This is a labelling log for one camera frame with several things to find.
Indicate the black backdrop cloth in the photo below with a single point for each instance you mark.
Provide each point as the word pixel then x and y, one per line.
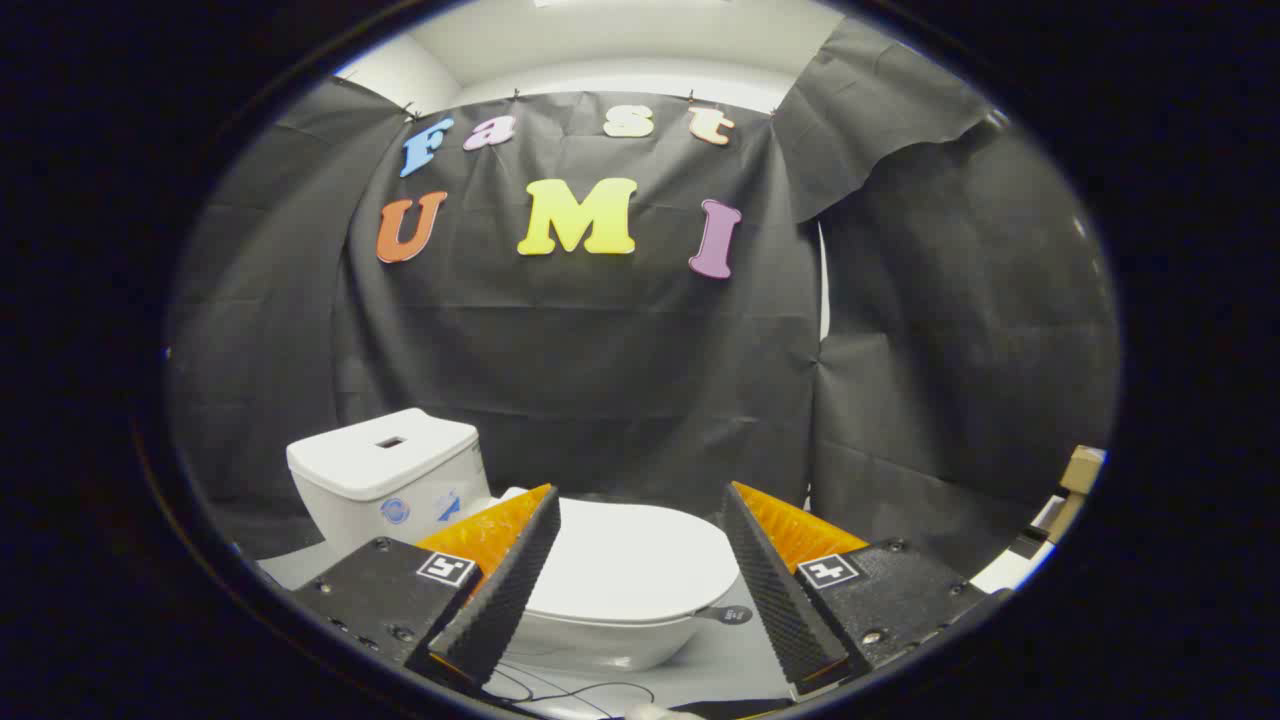
pixel 620 360

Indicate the brown cardboard box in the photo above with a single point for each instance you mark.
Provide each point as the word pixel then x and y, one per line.
pixel 1078 480

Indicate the white toilet lid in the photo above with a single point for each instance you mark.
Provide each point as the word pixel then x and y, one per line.
pixel 630 560

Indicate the white board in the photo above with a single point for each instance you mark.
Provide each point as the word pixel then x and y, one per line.
pixel 1010 572

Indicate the white toilet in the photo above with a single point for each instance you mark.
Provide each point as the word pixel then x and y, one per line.
pixel 370 475

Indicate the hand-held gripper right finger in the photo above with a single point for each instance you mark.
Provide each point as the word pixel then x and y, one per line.
pixel 775 590

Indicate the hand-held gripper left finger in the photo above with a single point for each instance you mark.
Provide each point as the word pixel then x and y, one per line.
pixel 505 590

